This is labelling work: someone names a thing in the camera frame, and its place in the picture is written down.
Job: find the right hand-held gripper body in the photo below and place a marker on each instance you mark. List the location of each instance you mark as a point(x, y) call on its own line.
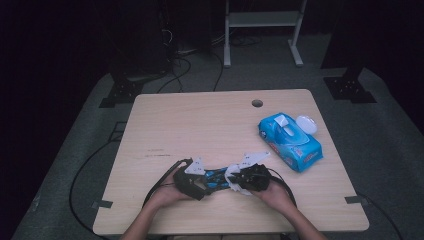
point(255, 178)

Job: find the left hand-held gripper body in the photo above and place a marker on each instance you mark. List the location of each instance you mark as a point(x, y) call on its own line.
point(190, 185)

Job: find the white wet wipe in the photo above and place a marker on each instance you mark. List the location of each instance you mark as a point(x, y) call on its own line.
point(281, 120)
point(243, 190)

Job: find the blue wet wipes pack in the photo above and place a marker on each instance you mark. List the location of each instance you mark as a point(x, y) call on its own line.
point(293, 146)

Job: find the person's left hand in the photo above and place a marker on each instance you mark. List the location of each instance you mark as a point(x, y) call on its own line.
point(166, 196)

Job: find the person's right hand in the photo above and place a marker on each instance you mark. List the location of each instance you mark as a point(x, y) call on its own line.
point(275, 196)

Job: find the black tape strip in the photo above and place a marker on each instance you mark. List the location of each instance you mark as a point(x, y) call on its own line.
point(356, 199)
point(102, 204)

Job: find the black stand base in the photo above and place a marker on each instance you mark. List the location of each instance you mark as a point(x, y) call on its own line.
point(121, 93)
point(348, 88)

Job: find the white metal stand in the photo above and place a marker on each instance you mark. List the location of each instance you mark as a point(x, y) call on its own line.
point(263, 19)

